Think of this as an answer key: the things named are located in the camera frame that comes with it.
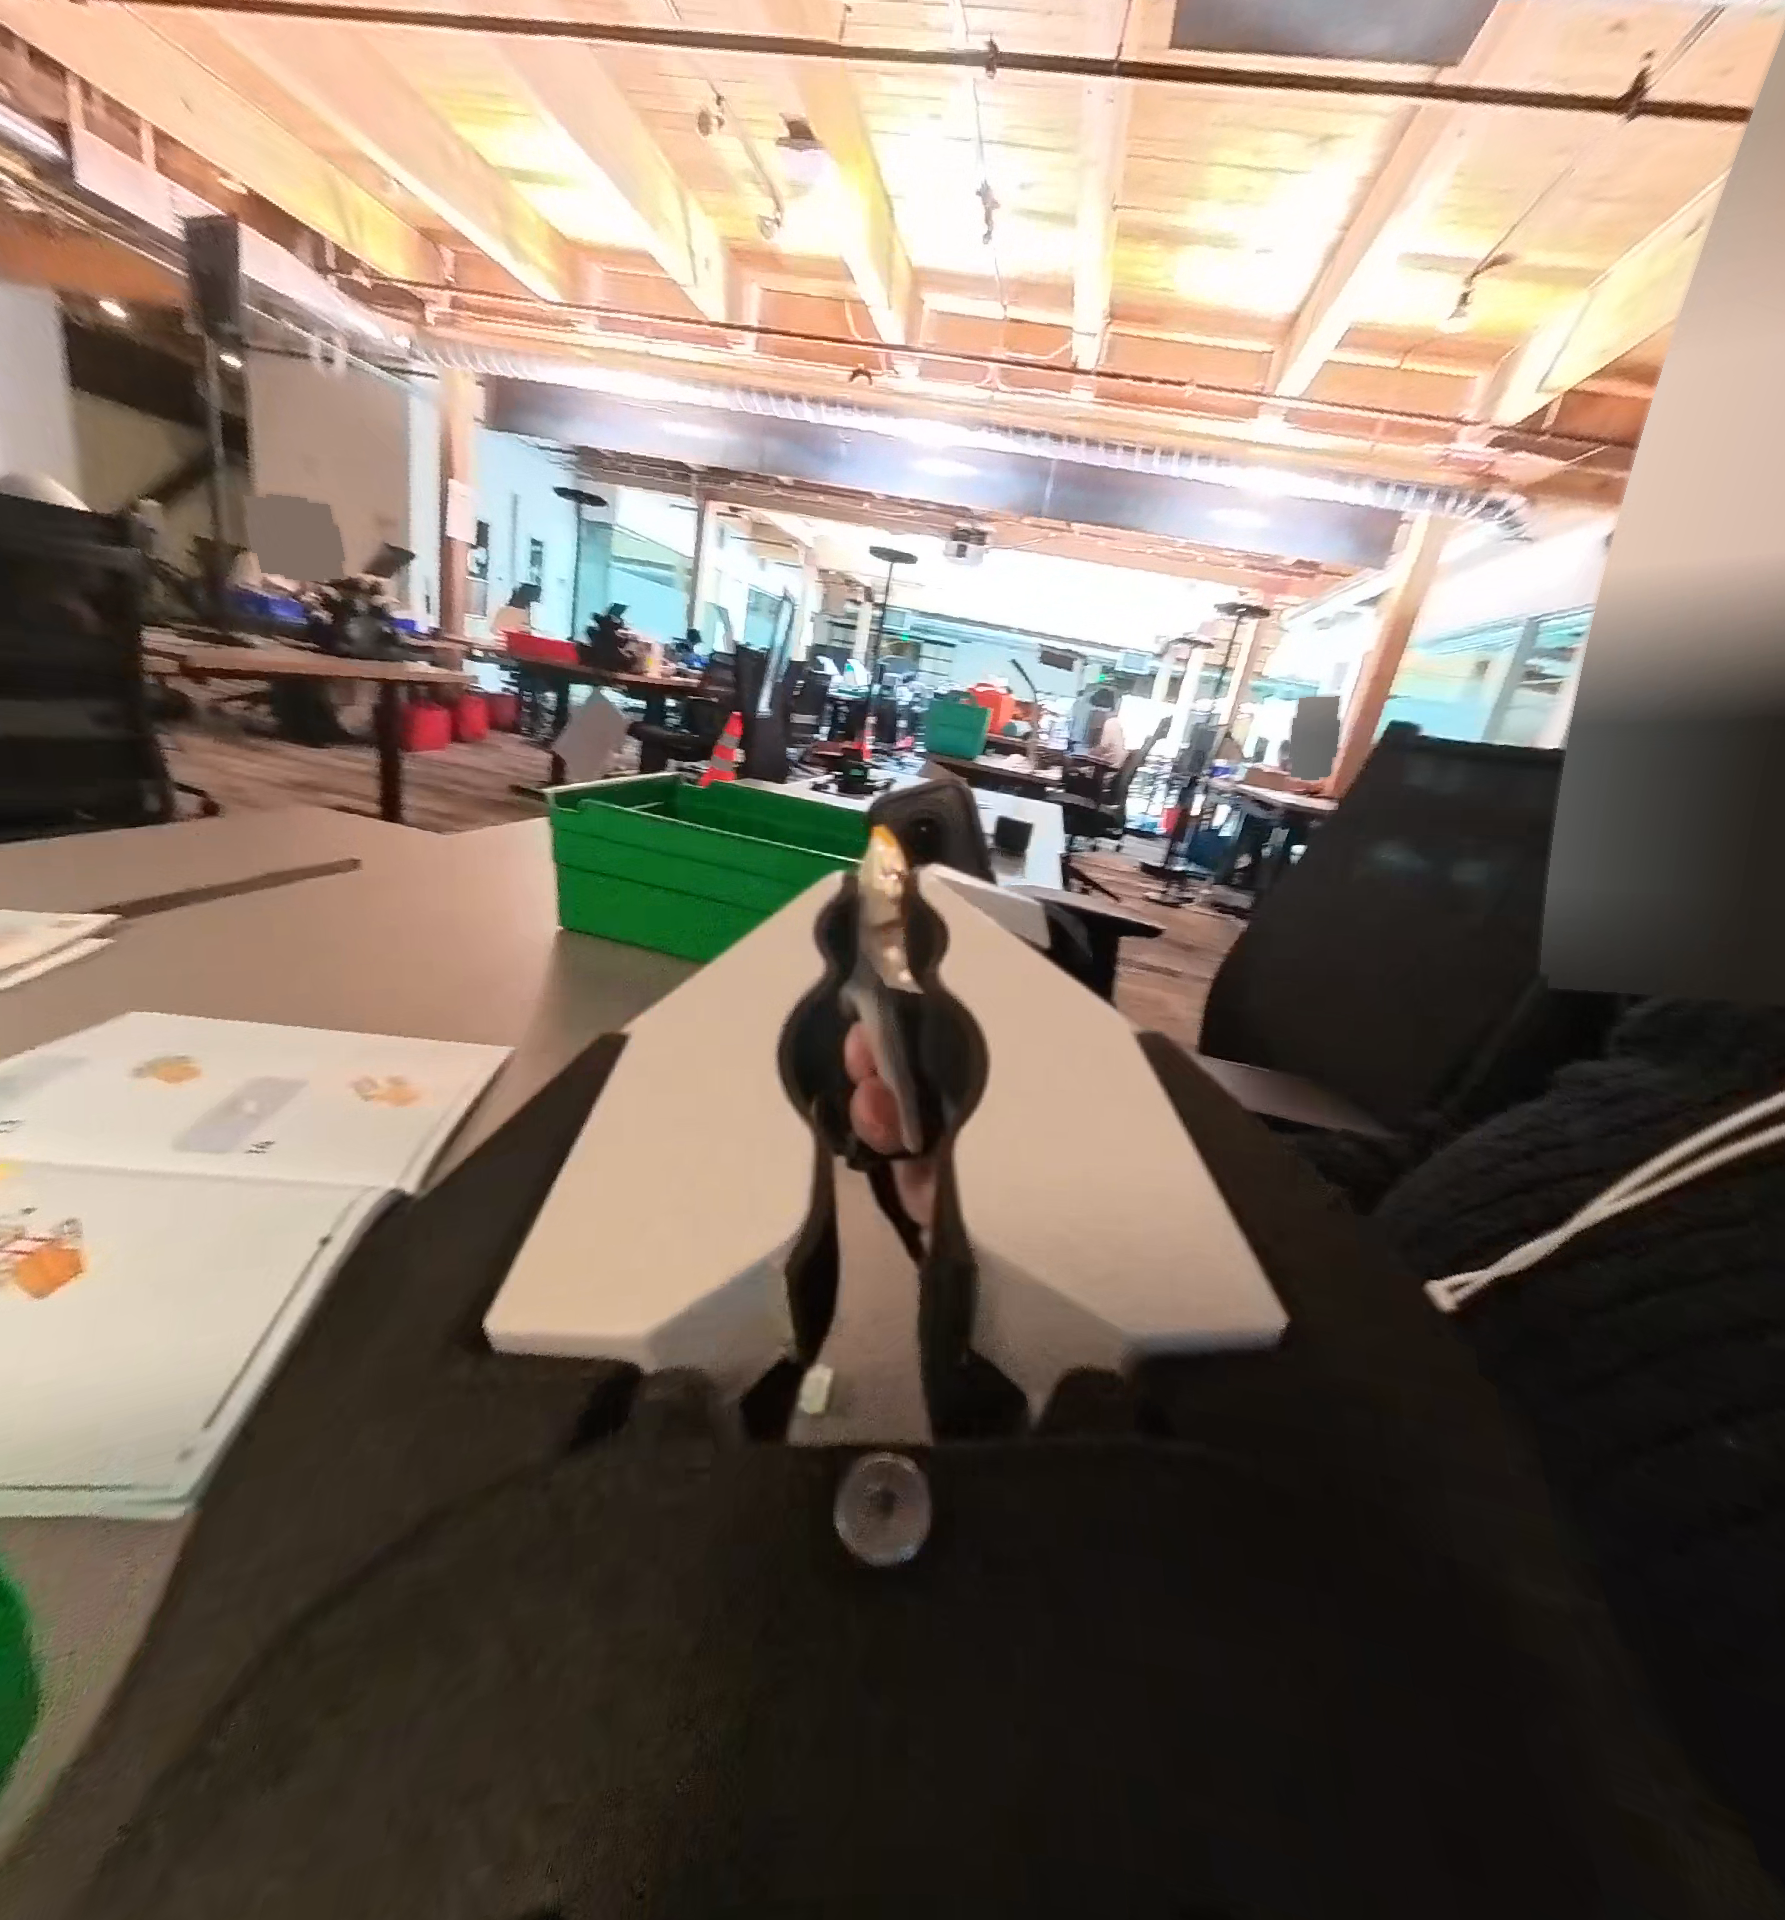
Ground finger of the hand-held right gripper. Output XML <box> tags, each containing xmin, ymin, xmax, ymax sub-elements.
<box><xmin>847</xmin><ymin>900</ymin><xmax>927</xmax><ymax>1160</ymax></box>
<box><xmin>934</xmin><ymin>868</ymin><xmax>1061</xmax><ymax>963</ymax></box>

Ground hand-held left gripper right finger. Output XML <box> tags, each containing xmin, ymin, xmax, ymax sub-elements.
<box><xmin>911</xmin><ymin>875</ymin><xmax>1291</xmax><ymax>1425</ymax></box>

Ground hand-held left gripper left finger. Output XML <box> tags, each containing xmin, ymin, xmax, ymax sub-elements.
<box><xmin>483</xmin><ymin>875</ymin><xmax>855</xmax><ymax>1406</ymax></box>

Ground open lego instruction booklet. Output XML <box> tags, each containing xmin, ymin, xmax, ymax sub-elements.
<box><xmin>0</xmin><ymin>1010</ymin><xmax>517</xmax><ymax>1522</ymax></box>

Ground person's right hand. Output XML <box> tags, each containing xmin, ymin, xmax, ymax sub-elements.
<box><xmin>842</xmin><ymin>1034</ymin><xmax>935</xmax><ymax>1225</ymax></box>

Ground green plastic bin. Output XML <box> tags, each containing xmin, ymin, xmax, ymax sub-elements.
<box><xmin>549</xmin><ymin>773</ymin><xmax>875</xmax><ymax>963</ymax></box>

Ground black floor lamp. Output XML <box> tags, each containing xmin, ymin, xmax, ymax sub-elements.
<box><xmin>553</xmin><ymin>484</ymin><xmax>613</xmax><ymax>662</ymax></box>
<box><xmin>865</xmin><ymin>545</ymin><xmax>921</xmax><ymax>707</ymax></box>

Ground wooden office table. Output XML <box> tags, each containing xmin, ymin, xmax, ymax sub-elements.
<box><xmin>142</xmin><ymin>638</ymin><xmax>483</xmax><ymax>826</ymax></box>

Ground closed white instruction booklets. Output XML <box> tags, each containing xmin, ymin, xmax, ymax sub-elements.
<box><xmin>0</xmin><ymin>904</ymin><xmax>123</xmax><ymax>1011</ymax></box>

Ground white drawstring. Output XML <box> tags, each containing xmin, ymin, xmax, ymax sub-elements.
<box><xmin>1424</xmin><ymin>1057</ymin><xmax>1785</xmax><ymax>1320</ymax></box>

